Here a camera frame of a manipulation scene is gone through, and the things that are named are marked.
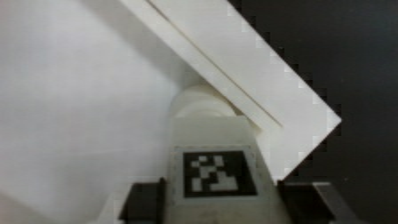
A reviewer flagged white table leg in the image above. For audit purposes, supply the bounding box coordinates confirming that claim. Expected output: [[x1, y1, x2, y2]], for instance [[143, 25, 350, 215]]
[[166, 85, 294, 224]]

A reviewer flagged white square table top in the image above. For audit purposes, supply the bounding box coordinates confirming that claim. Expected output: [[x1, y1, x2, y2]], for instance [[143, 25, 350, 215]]
[[0, 0, 342, 224]]

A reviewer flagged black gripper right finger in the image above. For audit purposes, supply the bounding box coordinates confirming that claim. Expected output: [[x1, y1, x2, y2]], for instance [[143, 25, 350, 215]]
[[278, 181, 356, 224]]

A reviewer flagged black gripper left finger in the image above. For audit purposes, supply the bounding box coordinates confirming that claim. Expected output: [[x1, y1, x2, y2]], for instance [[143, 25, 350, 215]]
[[96, 176, 169, 224]]

